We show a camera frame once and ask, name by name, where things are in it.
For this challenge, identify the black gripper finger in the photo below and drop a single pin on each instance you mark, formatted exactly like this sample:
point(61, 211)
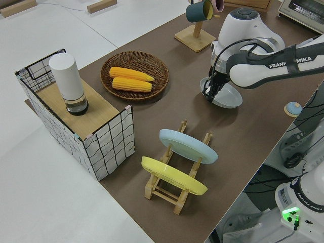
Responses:
point(210, 93)
point(218, 90)

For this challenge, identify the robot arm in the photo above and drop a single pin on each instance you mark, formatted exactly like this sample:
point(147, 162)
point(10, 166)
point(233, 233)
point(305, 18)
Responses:
point(253, 73)

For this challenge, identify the dark teal mug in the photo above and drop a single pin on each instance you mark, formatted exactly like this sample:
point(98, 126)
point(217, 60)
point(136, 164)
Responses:
point(196, 11)

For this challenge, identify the white cylinder bottle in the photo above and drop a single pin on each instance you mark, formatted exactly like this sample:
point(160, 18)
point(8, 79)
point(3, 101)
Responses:
point(67, 76)

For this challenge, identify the wooden mug tree stand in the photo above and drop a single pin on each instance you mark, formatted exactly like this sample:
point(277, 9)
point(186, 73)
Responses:
point(195, 38)

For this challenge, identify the blue call bell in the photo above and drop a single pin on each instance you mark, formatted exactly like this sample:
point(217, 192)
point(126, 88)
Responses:
point(292, 108)

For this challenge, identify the gray round plate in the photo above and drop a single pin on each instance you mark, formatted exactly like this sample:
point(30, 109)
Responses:
point(227, 98)

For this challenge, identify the cream toaster oven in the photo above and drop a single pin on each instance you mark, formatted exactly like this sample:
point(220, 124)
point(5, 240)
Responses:
point(303, 10)

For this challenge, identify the yellow corn cob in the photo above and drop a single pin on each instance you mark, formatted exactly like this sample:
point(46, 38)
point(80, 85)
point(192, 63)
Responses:
point(131, 74)
point(131, 84)

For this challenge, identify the light blue round plate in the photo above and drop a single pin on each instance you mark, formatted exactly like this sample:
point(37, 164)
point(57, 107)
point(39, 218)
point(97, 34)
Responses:
point(187, 145)

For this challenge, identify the wooden plate rack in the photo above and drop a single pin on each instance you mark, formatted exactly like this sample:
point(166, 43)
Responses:
point(165, 196)

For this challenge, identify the wooden shelf board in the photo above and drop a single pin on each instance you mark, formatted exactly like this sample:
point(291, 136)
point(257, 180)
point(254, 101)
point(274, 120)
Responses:
point(83, 114)

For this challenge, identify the long wooden block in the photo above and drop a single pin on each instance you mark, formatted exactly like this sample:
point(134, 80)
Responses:
point(15, 8)

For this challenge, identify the brown wicker basket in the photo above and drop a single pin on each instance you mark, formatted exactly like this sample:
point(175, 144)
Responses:
point(159, 73)

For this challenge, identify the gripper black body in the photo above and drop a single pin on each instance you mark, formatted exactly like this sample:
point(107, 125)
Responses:
point(220, 78)

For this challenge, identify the yellow round plate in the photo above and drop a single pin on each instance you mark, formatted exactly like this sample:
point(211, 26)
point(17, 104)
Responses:
point(174, 177)

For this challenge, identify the short wooden block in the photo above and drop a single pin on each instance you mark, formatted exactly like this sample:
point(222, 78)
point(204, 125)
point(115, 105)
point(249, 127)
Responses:
point(101, 6)

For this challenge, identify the pink mug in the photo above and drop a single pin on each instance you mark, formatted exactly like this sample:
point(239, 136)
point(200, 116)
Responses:
point(219, 5)

